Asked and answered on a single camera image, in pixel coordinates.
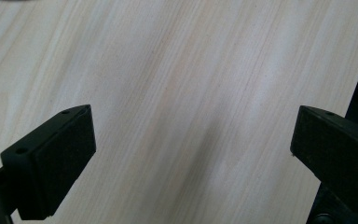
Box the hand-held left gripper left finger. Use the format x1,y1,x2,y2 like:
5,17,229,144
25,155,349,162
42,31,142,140
0,104,97,221

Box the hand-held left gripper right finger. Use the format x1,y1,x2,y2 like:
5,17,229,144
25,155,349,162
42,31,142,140
290,105,358,218

